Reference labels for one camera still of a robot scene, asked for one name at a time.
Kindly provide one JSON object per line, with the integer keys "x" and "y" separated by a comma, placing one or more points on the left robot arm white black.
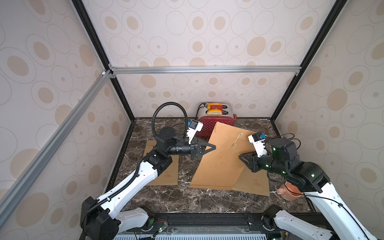
{"x": 103, "y": 218}

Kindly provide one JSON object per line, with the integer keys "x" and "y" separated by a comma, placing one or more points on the diagonal aluminium rail left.
{"x": 28, "y": 177}

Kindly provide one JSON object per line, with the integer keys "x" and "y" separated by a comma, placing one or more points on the brown file envelope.
{"x": 170, "y": 176}
{"x": 221, "y": 168}
{"x": 253, "y": 183}

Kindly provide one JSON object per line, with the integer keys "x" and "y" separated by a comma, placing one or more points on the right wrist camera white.
{"x": 258, "y": 141}

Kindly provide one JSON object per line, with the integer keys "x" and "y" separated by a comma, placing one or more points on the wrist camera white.
{"x": 258, "y": 141}
{"x": 194, "y": 126}

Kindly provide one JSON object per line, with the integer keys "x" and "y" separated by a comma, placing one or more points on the yellow toast slot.
{"x": 214, "y": 106}
{"x": 214, "y": 112}

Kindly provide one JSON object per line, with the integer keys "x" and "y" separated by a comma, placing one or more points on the horizontal aluminium rail back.
{"x": 206, "y": 70}

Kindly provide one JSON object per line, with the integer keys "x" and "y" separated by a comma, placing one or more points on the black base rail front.
{"x": 248, "y": 222}

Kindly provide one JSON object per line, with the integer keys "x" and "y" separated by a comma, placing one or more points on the yellow toast front slot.
{"x": 214, "y": 112}

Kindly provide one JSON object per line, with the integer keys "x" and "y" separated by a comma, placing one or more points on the red toaster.
{"x": 209, "y": 122}

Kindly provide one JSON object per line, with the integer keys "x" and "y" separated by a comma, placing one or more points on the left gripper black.
{"x": 192, "y": 148}

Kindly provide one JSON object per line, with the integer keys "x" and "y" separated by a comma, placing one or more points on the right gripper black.
{"x": 255, "y": 162}

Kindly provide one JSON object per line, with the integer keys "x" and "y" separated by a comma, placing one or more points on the yellow toast rear slot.
{"x": 214, "y": 106}

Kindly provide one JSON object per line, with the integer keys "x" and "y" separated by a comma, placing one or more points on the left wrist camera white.
{"x": 194, "y": 126}

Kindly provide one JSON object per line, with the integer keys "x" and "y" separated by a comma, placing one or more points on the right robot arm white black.
{"x": 313, "y": 183}

